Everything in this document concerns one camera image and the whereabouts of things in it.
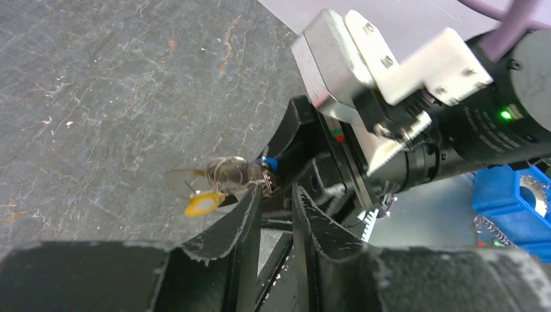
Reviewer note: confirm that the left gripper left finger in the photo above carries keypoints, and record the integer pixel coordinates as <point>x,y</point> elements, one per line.
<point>214,271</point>

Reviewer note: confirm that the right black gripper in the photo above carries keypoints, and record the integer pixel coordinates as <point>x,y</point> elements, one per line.
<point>308,155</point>

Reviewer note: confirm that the blue key tag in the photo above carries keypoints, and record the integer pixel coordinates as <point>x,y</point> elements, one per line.
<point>269,163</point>

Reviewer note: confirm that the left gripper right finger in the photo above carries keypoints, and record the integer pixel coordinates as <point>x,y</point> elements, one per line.
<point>453,279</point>

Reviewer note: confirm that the blue plastic bin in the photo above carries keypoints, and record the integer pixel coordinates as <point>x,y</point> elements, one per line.
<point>513,209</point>

